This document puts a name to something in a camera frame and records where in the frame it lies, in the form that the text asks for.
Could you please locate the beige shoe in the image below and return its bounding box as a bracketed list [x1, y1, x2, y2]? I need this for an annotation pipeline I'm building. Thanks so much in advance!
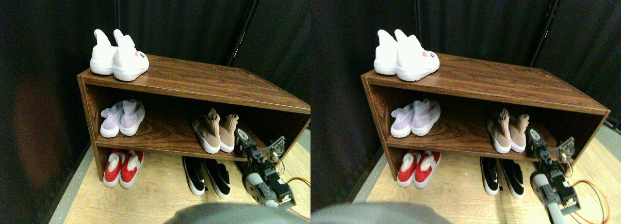
[509, 114, 530, 153]
[219, 114, 239, 153]
[487, 108, 511, 154]
[192, 108, 221, 154]

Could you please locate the black shoe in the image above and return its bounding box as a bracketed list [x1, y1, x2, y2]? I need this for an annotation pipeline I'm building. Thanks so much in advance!
[204, 159, 231, 199]
[480, 157, 500, 195]
[182, 156, 207, 196]
[501, 159, 525, 199]

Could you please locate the brown shoe rack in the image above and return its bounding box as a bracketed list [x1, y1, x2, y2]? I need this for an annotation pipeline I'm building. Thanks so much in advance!
[361, 53, 611, 181]
[78, 53, 311, 181]

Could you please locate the lilac shoe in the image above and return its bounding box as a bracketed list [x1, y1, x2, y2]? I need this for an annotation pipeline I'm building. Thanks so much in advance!
[411, 99, 441, 136]
[391, 104, 414, 138]
[100, 102, 124, 138]
[119, 99, 146, 136]

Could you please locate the white shoe with red mark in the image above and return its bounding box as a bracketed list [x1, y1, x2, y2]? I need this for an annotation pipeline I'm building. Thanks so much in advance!
[113, 29, 149, 82]
[394, 29, 441, 82]

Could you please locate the black bracket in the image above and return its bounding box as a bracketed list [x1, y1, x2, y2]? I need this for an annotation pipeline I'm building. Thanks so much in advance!
[252, 136, 286, 162]
[546, 137, 576, 164]

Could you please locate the orange wire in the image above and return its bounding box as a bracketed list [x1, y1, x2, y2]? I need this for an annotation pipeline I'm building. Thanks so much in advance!
[286, 176, 311, 220]
[570, 179, 609, 224]

